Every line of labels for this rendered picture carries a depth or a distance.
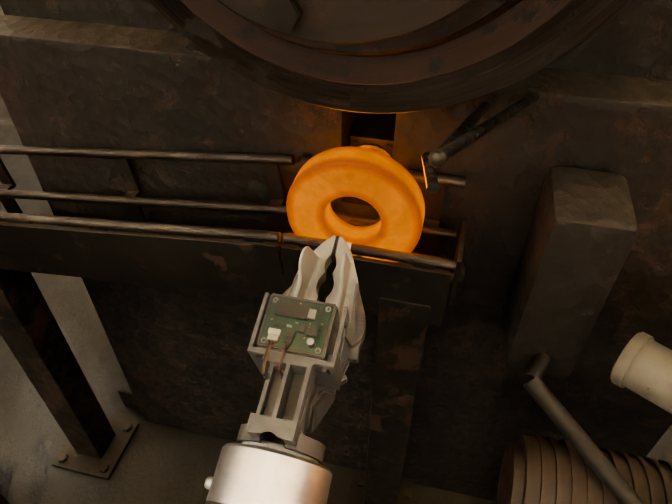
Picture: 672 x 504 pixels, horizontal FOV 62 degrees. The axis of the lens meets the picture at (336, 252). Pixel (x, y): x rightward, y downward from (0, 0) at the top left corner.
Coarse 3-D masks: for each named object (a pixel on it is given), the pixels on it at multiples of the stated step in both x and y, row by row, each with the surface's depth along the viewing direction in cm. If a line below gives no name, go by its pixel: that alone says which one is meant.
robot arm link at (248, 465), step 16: (224, 448) 43; (240, 448) 41; (256, 448) 41; (272, 448) 42; (224, 464) 41; (240, 464) 40; (256, 464) 40; (272, 464) 40; (288, 464) 40; (304, 464) 41; (320, 464) 42; (208, 480) 44; (224, 480) 41; (240, 480) 40; (256, 480) 40; (272, 480) 40; (288, 480) 40; (304, 480) 40; (320, 480) 41; (208, 496) 41; (224, 496) 40; (240, 496) 39; (256, 496) 39; (272, 496) 39; (288, 496) 39; (304, 496) 40; (320, 496) 41
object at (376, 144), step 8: (360, 120) 70; (368, 120) 70; (376, 120) 70; (384, 120) 70; (392, 120) 70; (360, 128) 68; (368, 128) 68; (376, 128) 68; (384, 128) 68; (392, 128) 68; (352, 136) 67; (360, 136) 67; (368, 136) 67; (376, 136) 67; (384, 136) 67; (392, 136) 67; (352, 144) 68; (360, 144) 68; (368, 144) 67; (376, 144) 67; (384, 144) 67; (392, 144) 66; (384, 152) 67; (392, 152) 67
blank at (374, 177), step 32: (320, 160) 58; (352, 160) 57; (384, 160) 58; (288, 192) 61; (320, 192) 60; (352, 192) 59; (384, 192) 58; (416, 192) 59; (320, 224) 63; (384, 224) 61; (416, 224) 60
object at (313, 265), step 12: (336, 240) 55; (312, 252) 52; (324, 252) 55; (300, 264) 50; (312, 264) 53; (324, 264) 54; (300, 276) 50; (312, 276) 53; (324, 276) 54; (300, 288) 51; (312, 288) 53
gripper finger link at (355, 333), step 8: (360, 296) 53; (360, 304) 53; (352, 312) 51; (360, 312) 52; (352, 320) 51; (360, 320) 51; (352, 328) 51; (360, 328) 51; (352, 336) 50; (360, 336) 50; (352, 344) 50; (360, 344) 50; (352, 352) 50; (352, 360) 51
